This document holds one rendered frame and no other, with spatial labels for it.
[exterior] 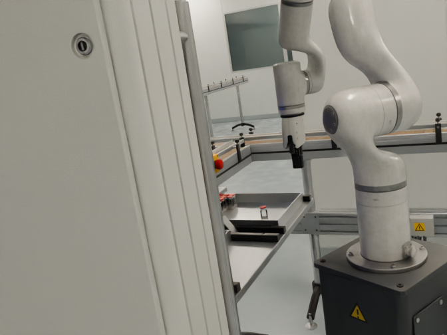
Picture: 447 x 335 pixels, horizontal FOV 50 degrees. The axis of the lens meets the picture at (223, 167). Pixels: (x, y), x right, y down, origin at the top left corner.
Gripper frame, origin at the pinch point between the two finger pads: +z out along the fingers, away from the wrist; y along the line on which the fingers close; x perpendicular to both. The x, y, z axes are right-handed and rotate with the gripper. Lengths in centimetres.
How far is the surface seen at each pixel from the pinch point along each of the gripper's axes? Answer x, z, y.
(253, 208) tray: -17.2, 15.2, 1.5
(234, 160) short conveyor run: -50, 13, -59
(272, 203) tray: -12.1, 15.2, -4.0
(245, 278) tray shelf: 0, 16, 50
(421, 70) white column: 29, -12, -143
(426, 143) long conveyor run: 33, 15, -82
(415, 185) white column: 23, 53, -143
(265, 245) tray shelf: -2.0, 15.5, 30.7
